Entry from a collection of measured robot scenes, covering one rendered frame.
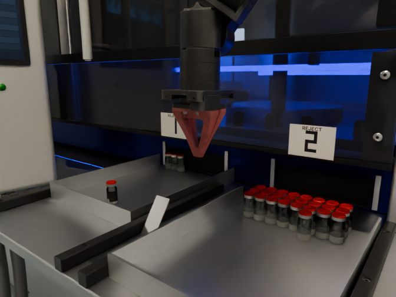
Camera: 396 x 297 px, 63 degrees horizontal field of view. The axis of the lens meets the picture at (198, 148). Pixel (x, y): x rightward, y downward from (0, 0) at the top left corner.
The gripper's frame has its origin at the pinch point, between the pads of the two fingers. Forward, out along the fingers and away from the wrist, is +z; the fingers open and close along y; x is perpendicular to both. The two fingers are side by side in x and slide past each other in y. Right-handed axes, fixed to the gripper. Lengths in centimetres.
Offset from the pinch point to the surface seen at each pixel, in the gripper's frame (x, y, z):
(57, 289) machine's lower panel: 87, 32, 77
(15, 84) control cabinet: 69, 12, -8
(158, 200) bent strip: 7.8, 0.2, 9.6
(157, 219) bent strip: 6.6, -1.6, 12.1
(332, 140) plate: -15.6, 20.4, -0.3
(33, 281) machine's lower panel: 109, 34, 83
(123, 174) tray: 35.0, 19.6, 14.7
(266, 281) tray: -13.2, -4.4, 14.4
